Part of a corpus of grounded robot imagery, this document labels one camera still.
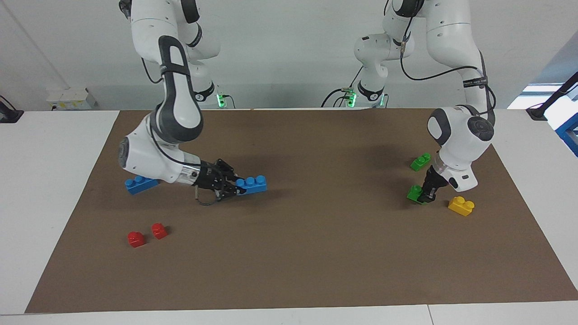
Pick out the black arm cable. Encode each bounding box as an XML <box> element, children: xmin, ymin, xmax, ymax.
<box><xmin>194</xmin><ymin>183</ymin><xmax>223</xmax><ymax>206</ymax></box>
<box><xmin>400</xmin><ymin>0</ymin><xmax>497</xmax><ymax>116</ymax></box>

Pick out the yellow two-stud toy block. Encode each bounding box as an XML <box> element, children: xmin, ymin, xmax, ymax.
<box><xmin>448</xmin><ymin>196</ymin><xmax>475</xmax><ymax>217</ymax></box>

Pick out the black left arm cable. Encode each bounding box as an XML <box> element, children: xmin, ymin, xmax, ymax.
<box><xmin>400</xmin><ymin>0</ymin><xmax>497</xmax><ymax>116</ymax></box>

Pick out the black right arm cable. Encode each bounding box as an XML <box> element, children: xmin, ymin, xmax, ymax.
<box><xmin>194</xmin><ymin>183</ymin><xmax>223</xmax><ymax>206</ymax></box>

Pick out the brown table mat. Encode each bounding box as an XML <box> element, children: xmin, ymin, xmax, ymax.
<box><xmin>25</xmin><ymin>107</ymin><xmax>578</xmax><ymax>314</ymax></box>

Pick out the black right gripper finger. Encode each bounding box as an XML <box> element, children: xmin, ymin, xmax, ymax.
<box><xmin>219</xmin><ymin>184</ymin><xmax>247</xmax><ymax>199</ymax></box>
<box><xmin>219</xmin><ymin>159</ymin><xmax>238</xmax><ymax>181</ymax></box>

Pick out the white wall socket box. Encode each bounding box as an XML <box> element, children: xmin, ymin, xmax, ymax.
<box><xmin>47</xmin><ymin>87</ymin><xmax>97</xmax><ymax>110</ymax></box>

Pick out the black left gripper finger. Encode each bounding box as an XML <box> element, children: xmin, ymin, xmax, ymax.
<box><xmin>420</xmin><ymin>184</ymin><xmax>439</xmax><ymax>204</ymax></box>

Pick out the black table clamp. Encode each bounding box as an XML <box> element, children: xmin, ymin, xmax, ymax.
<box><xmin>0</xmin><ymin>96</ymin><xmax>24</xmax><ymax>123</ymax></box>

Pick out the blue metal frame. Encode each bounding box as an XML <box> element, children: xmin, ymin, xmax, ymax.
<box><xmin>555</xmin><ymin>113</ymin><xmax>578</xmax><ymax>158</ymax></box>

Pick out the green two-stud toy block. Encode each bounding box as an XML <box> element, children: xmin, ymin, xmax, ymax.
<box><xmin>410</xmin><ymin>153</ymin><xmax>432</xmax><ymax>172</ymax></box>
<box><xmin>406</xmin><ymin>184</ymin><xmax>429</xmax><ymax>205</ymax></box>

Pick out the black camera stand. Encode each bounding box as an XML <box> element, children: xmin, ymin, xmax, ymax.
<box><xmin>526</xmin><ymin>71</ymin><xmax>578</xmax><ymax>121</ymax></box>

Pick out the blue three-stud toy block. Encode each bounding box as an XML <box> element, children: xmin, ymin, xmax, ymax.
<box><xmin>125</xmin><ymin>176</ymin><xmax>159</xmax><ymax>195</ymax></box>
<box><xmin>236</xmin><ymin>175</ymin><xmax>267</xmax><ymax>195</ymax></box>

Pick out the black base cable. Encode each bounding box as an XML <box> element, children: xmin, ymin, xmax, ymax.
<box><xmin>321</xmin><ymin>68</ymin><xmax>364</xmax><ymax>109</ymax></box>

